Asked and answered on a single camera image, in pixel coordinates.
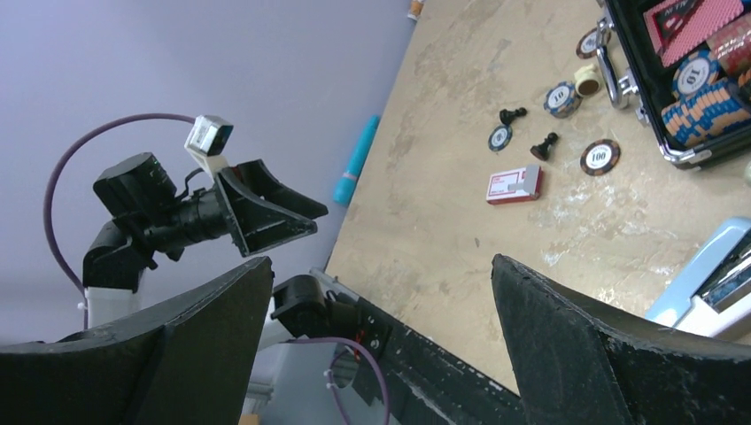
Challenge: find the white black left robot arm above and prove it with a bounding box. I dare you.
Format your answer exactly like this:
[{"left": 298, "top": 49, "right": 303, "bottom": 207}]
[{"left": 82, "top": 152, "right": 329, "bottom": 328}]

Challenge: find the black poker chip case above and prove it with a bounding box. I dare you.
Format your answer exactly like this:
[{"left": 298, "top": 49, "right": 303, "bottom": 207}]
[{"left": 595, "top": 1, "right": 750, "bottom": 169}]

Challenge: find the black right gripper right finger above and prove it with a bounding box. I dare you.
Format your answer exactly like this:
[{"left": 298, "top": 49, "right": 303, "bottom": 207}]
[{"left": 491, "top": 254, "right": 750, "bottom": 424}]

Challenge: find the orange black poker chip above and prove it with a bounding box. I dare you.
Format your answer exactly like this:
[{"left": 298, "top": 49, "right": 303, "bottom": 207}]
[{"left": 579, "top": 139, "right": 621, "bottom": 176}]

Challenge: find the small orange bottle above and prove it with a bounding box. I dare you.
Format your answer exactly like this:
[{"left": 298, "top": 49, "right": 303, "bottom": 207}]
[{"left": 407, "top": 0, "right": 425, "bottom": 21}]

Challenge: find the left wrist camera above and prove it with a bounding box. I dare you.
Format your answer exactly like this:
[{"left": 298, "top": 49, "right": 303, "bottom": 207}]
[{"left": 184, "top": 115, "right": 234, "bottom": 177}]

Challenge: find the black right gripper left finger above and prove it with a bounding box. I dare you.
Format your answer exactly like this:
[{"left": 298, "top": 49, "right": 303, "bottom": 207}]
[{"left": 1, "top": 257, "right": 274, "bottom": 424}]

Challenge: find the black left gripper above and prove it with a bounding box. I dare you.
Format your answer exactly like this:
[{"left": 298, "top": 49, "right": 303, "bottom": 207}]
[{"left": 213, "top": 159, "right": 329, "bottom": 258}]

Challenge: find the light blue stapler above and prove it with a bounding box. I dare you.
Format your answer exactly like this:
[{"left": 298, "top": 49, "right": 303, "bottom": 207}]
[{"left": 645, "top": 217, "right": 750, "bottom": 341}]

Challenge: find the poker chip near case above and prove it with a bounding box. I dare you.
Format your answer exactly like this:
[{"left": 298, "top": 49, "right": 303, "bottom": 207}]
[{"left": 576, "top": 28, "right": 599, "bottom": 59}]

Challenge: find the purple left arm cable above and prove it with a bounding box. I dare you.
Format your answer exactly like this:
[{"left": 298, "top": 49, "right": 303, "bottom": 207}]
[{"left": 43, "top": 112, "right": 197, "bottom": 329}]

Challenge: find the red white staple box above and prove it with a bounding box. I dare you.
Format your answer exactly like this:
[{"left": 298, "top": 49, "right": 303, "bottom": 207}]
[{"left": 485, "top": 165, "right": 545, "bottom": 205}]

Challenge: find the black chess pawn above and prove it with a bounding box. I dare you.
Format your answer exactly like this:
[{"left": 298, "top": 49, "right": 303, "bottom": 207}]
[
  {"left": 530, "top": 132, "right": 559, "bottom": 161},
  {"left": 499, "top": 107, "right": 528, "bottom": 126}
]

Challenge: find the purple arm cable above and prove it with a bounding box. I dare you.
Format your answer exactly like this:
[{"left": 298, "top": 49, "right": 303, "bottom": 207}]
[
  {"left": 43, "top": 112, "right": 197, "bottom": 329},
  {"left": 287, "top": 336, "right": 391, "bottom": 425}
]

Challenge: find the teal blue handle tool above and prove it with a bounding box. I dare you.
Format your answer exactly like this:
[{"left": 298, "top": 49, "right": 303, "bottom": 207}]
[{"left": 333, "top": 115, "right": 381, "bottom": 205}]

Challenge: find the blue green poker chip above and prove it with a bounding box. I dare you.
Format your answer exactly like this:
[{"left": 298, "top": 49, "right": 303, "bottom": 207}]
[{"left": 487, "top": 124, "right": 513, "bottom": 151}]

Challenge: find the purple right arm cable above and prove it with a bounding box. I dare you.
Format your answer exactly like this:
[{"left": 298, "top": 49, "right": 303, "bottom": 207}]
[{"left": 287, "top": 336, "right": 391, "bottom": 425}]

